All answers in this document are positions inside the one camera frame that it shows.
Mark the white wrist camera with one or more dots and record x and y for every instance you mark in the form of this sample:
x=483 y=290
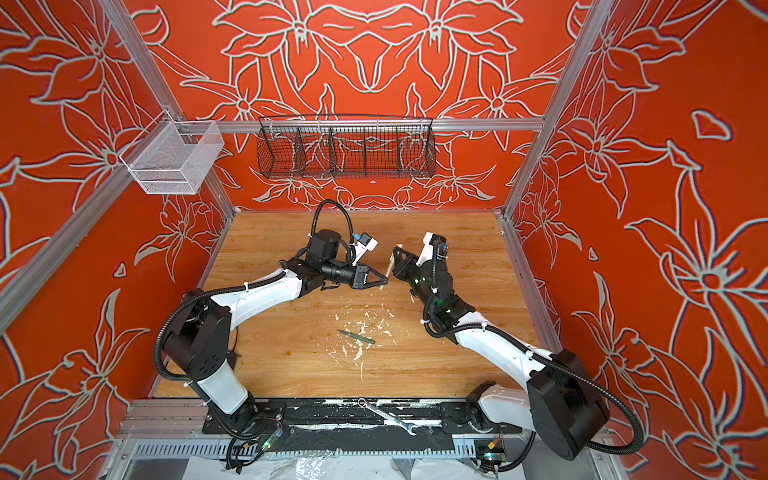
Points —
x=362 y=243
x=435 y=248

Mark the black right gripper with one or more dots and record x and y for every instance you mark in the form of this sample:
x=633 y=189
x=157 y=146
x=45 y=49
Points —
x=401 y=269

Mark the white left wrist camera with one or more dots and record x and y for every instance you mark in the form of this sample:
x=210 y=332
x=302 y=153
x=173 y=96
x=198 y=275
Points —
x=362 y=243

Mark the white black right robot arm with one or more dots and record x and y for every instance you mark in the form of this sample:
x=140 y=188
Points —
x=559 y=402

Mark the black wire basket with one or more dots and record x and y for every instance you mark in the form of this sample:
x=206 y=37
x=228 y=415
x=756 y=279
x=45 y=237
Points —
x=325 y=147

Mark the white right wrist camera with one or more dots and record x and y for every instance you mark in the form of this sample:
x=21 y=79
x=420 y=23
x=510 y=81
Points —
x=435 y=248

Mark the green pen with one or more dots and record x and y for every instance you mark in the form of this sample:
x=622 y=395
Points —
x=357 y=337

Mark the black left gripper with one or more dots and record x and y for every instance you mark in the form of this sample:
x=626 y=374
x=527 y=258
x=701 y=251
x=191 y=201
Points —
x=358 y=276

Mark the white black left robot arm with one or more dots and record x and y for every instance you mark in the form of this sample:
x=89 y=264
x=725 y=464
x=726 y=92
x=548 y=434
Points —
x=192 y=345

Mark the silver wrench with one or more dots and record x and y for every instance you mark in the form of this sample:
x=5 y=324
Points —
x=387 y=417

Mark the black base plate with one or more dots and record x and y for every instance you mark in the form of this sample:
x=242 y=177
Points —
x=442 y=415

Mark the grey slotted cable duct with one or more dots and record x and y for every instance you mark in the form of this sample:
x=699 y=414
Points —
x=215 y=449

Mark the clear plastic bin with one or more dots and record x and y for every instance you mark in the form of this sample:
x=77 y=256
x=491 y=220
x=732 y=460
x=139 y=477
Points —
x=174 y=158

